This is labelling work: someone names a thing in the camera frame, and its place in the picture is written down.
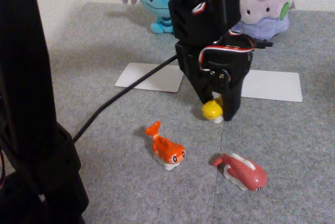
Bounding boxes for red white black servo wire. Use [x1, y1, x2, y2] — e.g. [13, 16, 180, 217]
[192, 1, 256, 74]

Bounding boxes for black cable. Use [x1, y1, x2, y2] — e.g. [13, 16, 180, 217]
[72, 54, 178, 142]

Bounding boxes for red tuna sushi toy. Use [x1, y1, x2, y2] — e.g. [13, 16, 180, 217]
[211, 152, 269, 192]

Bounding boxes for grey carpet tile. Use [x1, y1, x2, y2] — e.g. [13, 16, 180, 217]
[0, 1, 236, 224]
[212, 9, 335, 224]

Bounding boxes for purple Goomy plush toy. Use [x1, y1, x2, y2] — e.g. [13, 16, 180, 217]
[230, 0, 296, 40]

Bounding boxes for white rectangular card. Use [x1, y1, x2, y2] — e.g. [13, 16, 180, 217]
[114, 62, 185, 93]
[240, 69, 304, 103]

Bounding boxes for black camera mount box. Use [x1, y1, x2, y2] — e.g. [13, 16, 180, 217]
[252, 39, 274, 49]

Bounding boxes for orange shrimp sushi toy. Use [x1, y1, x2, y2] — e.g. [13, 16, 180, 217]
[145, 121, 187, 171]

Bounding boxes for thin red servo wire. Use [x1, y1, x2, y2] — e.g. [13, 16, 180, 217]
[0, 150, 6, 191]

